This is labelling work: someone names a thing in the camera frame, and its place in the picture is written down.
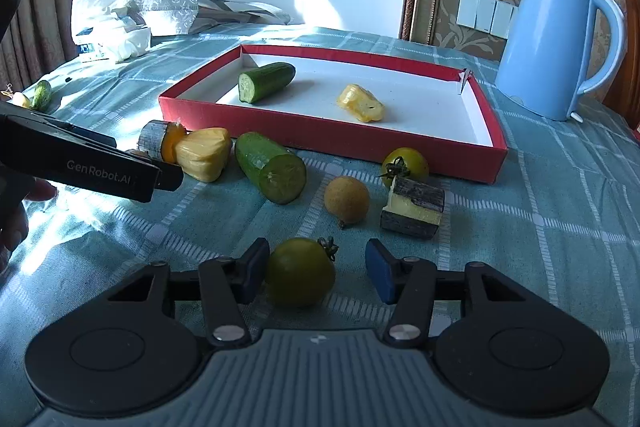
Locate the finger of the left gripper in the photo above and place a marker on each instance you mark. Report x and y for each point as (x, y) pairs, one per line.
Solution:
(169, 176)
(82, 132)

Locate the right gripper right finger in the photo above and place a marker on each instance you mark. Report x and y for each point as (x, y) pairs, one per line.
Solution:
(408, 284)

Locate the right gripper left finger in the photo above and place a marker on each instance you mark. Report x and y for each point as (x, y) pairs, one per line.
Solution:
(226, 283)

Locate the grey orange cylinder piece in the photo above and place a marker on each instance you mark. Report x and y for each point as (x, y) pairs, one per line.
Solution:
(158, 139)

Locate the green tomato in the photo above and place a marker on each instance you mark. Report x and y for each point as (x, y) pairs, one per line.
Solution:
(404, 161)
(301, 272)

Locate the grey yellow layered block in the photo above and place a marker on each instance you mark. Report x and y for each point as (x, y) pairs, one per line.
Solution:
(413, 208)

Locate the person left hand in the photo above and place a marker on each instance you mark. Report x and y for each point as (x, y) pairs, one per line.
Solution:
(16, 228)

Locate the large yellow jackfruit piece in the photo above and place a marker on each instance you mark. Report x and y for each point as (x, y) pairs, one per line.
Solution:
(204, 153)

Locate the yellow banana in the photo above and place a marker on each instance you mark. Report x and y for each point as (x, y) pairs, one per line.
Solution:
(17, 98)

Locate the small whole cucumber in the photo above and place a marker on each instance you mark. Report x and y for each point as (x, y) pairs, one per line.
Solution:
(42, 96)

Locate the blue white tissue pack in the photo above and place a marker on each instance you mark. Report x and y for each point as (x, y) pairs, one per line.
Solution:
(91, 52)

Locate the brown longan centre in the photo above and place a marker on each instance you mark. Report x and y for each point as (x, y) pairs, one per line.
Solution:
(347, 199)

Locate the large cucumber half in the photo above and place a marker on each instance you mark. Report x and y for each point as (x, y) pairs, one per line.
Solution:
(278, 174)

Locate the crumpled white plastic bag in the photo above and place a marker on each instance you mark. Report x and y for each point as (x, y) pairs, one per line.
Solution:
(116, 24)

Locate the cucumber half in tray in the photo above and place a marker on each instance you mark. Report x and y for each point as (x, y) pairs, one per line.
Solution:
(260, 82)

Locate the grey patterned gift bag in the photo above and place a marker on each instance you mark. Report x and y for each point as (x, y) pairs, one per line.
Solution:
(188, 17)

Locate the teal plaid bedspread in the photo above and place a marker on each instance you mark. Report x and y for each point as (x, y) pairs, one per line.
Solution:
(562, 218)

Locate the red shallow cardboard tray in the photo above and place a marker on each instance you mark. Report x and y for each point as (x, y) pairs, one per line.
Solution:
(438, 110)

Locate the blue electric kettle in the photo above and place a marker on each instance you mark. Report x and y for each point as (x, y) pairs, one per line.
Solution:
(544, 65)

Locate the wooden chair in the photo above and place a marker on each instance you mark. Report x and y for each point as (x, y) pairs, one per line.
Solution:
(624, 94)

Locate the white wall switch panel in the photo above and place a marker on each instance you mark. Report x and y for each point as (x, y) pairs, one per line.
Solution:
(493, 17)

